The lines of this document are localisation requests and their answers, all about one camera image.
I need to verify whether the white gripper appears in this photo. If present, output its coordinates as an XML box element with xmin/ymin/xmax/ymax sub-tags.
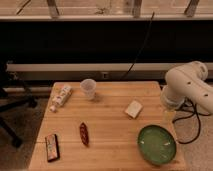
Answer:
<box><xmin>160</xmin><ymin>86</ymin><xmax>184</xmax><ymax>121</ymax></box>

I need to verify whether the red chili pepper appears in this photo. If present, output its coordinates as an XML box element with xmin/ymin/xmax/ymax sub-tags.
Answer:
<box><xmin>79</xmin><ymin>122</ymin><xmax>89</xmax><ymax>146</ymax></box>

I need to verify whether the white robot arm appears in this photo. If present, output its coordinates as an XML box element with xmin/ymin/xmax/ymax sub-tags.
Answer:
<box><xmin>160</xmin><ymin>61</ymin><xmax>213</xmax><ymax>114</ymax></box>

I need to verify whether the white sponge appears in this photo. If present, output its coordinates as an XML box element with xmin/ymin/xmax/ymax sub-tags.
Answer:
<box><xmin>125</xmin><ymin>100</ymin><xmax>143</xmax><ymax>118</ymax></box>

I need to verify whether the green plate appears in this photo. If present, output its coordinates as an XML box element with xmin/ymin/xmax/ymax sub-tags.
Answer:
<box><xmin>137</xmin><ymin>125</ymin><xmax>176</xmax><ymax>166</ymax></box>

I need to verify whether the white baseboard heater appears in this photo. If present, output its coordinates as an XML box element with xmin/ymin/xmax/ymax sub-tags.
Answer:
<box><xmin>5</xmin><ymin>61</ymin><xmax>213</xmax><ymax>82</ymax></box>

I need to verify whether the clear plastic cup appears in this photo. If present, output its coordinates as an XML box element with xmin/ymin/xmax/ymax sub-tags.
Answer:
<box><xmin>80</xmin><ymin>79</ymin><xmax>96</xmax><ymax>100</ymax></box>

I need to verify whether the white tube package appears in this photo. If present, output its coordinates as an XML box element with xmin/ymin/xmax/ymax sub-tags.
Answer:
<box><xmin>49</xmin><ymin>84</ymin><xmax>72</xmax><ymax>112</ymax></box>

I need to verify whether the dark candy bar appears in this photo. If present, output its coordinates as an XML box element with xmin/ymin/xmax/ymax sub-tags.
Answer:
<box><xmin>45</xmin><ymin>134</ymin><xmax>60</xmax><ymax>162</ymax></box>

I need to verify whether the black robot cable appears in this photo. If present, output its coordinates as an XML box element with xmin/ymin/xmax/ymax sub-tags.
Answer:
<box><xmin>172</xmin><ymin>99</ymin><xmax>212</xmax><ymax>145</ymax></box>

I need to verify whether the black hanging cable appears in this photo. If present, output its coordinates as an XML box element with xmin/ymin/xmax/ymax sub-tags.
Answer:
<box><xmin>118</xmin><ymin>11</ymin><xmax>156</xmax><ymax>82</ymax></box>

